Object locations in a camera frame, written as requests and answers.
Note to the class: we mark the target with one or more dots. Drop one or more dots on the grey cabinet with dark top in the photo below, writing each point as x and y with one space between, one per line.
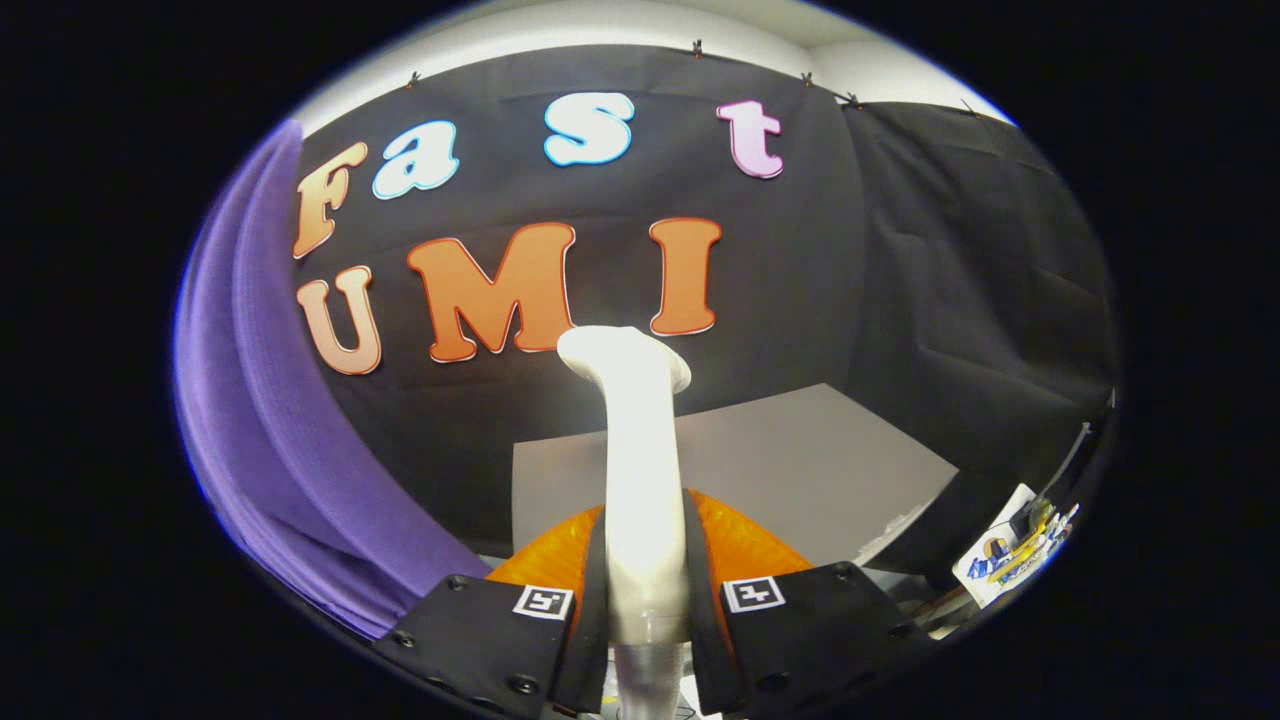
800 470

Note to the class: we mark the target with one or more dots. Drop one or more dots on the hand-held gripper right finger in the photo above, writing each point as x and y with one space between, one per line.
830 630

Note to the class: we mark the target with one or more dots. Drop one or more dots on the black backdrop cloth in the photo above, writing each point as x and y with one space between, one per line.
800 280

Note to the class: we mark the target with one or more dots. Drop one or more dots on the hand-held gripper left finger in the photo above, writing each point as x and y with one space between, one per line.
480 640

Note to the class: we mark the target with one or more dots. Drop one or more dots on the white tray of small items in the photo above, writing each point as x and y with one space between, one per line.
1010 555

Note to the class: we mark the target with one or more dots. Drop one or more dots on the white garment steamer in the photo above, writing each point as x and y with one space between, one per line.
640 480

